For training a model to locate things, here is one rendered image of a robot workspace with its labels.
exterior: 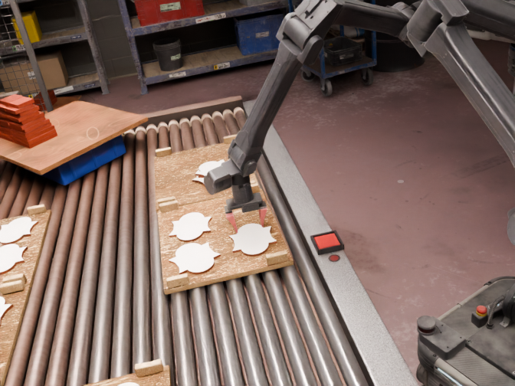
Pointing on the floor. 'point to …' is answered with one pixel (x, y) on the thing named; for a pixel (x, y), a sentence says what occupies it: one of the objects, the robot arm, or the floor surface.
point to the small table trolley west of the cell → (320, 67)
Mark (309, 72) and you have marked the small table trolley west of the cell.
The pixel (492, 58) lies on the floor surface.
